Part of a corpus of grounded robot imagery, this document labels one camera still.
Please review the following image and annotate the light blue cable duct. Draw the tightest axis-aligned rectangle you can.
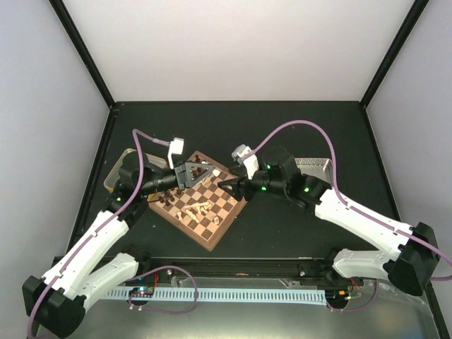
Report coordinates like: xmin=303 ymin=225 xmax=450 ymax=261
xmin=103 ymin=286 xmax=327 ymax=306

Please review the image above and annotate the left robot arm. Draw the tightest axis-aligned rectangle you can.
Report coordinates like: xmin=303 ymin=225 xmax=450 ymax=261
xmin=22 ymin=154 xmax=214 ymax=338

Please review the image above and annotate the wooden chess board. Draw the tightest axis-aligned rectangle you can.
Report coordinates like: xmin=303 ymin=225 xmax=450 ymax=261
xmin=148 ymin=151 xmax=246 ymax=251

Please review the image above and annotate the gold metal tin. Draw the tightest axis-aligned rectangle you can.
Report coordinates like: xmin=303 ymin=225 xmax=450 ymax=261
xmin=103 ymin=148 xmax=168 ymax=195

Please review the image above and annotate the white chess pieces pile lower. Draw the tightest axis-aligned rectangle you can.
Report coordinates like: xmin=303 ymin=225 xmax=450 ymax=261
xmin=176 ymin=202 xmax=212 ymax=223

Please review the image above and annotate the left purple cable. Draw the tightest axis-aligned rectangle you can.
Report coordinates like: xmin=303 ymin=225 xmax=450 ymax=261
xmin=26 ymin=129 xmax=177 ymax=336

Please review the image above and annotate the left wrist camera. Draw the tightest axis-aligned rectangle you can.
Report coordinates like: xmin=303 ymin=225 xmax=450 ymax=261
xmin=167 ymin=137 xmax=184 ymax=170

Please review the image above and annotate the small circuit board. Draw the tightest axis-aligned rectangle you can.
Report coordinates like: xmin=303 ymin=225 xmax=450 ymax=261
xmin=129 ymin=287 xmax=155 ymax=298

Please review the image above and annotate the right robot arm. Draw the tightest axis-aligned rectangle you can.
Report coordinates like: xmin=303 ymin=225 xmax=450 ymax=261
xmin=218 ymin=145 xmax=440 ymax=296

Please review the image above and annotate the dark chess pieces group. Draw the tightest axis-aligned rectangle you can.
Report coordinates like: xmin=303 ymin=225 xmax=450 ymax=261
xmin=159 ymin=158 xmax=207 ymax=206

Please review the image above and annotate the black front rail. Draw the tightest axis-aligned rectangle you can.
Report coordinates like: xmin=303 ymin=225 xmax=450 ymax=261
xmin=138 ymin=257 xmax=351 ymax=286

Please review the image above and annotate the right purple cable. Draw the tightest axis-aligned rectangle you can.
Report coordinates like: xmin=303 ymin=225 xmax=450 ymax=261
xmin=246 ymin=119 xmax=452 ymax=283

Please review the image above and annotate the purple cable loop front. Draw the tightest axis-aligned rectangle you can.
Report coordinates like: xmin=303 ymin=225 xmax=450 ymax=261
xmin=127 ymin=263 xmax=201 ymax=314

